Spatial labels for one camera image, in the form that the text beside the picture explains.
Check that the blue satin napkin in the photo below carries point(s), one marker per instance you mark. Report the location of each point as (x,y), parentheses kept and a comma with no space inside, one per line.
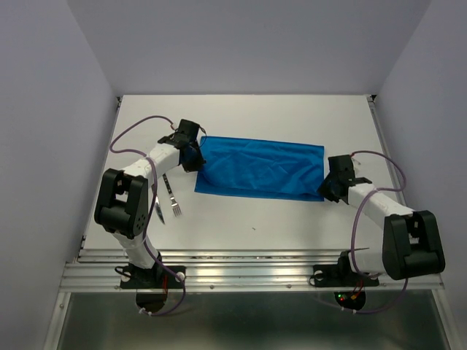
(253,168)

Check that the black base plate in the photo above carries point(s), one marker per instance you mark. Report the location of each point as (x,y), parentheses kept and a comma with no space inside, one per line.
(175,277)
(327,276)

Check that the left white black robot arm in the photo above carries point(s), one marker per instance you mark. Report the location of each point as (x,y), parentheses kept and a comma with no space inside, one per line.
(128,197)

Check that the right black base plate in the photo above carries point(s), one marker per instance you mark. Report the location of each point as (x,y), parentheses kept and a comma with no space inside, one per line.
(327,276)

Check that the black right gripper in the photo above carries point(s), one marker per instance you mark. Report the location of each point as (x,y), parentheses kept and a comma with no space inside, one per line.
(323,190)

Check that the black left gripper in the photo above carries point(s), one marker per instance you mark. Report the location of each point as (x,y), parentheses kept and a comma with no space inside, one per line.
(197,165)

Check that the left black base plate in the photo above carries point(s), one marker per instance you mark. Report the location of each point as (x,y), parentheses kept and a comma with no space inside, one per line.
(175,277)

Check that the silver knife black handle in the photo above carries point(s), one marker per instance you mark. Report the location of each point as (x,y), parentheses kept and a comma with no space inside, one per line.
(158,210)

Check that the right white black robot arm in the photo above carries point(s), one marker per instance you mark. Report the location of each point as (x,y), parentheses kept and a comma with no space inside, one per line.
(411,244)

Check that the silver fork black handle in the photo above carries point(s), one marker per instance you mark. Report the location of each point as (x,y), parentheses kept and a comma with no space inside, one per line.
(174,204)

